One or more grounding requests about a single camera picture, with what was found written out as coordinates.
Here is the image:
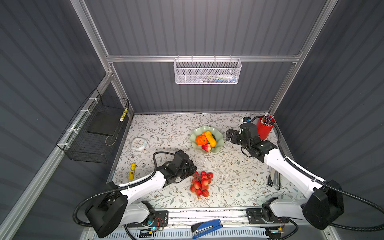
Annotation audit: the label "yellow tube in black basket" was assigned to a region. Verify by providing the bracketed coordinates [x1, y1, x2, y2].
[120, 108, 128, 122]

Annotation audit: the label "blue stapler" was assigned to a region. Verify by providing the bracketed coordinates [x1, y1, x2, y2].
[191, 219, 223, 240]

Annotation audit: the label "red pen cup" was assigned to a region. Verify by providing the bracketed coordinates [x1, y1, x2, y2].
[256, 114, 276, 141]

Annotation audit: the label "yellow fake squash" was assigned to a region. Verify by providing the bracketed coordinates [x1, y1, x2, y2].
[205, 131, 217, 148]

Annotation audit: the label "pens in red cup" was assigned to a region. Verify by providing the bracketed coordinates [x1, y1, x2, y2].
[261, 118, 274, 127]

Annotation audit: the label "white wire mesh basket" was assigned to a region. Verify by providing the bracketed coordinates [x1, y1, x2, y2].
[173, 57, 242, 85]

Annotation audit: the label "large orange fake fruit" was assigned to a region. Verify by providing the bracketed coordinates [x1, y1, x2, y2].
[196, 135, 208, 146]

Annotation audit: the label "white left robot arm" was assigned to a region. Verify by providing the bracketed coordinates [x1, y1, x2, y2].
[72, 150, 197, 238]

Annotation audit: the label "green wavy fruit bowl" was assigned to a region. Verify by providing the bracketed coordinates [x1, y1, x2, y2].
[189, 126, 225, 155]

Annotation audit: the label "black stapler on table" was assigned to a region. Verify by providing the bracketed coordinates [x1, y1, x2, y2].
[267, 168, 281, 191]

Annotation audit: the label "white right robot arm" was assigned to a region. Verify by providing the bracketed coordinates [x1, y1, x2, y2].
[226, 116, 384, 232]

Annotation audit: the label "red fake cherry bunch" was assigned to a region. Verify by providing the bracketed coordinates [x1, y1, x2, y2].
[190, 171, 214, 198]

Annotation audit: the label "black wire basket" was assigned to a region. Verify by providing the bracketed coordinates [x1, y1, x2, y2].
[57, 90, 130, 164]

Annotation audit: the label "markers in white basket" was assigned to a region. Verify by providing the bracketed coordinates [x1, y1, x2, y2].
[200, 75, 238, 84]

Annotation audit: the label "yellow glue stick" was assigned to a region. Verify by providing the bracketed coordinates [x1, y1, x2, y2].
[129, 164, 136, 181]

